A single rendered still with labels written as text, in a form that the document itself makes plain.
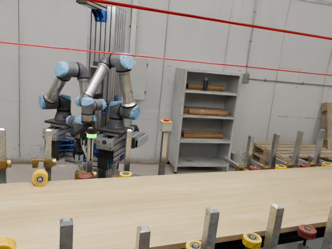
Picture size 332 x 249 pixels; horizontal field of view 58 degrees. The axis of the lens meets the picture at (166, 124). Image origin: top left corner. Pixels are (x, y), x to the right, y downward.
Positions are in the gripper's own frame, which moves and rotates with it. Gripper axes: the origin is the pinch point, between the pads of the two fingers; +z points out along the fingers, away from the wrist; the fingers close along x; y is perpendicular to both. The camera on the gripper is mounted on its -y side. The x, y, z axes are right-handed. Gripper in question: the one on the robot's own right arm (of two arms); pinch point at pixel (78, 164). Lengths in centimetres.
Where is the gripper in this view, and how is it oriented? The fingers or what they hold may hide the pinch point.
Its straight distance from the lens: 230.3
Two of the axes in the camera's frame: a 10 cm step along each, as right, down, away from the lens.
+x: -9.3, -0.1, -3.7
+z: -1.0, 9.7, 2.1
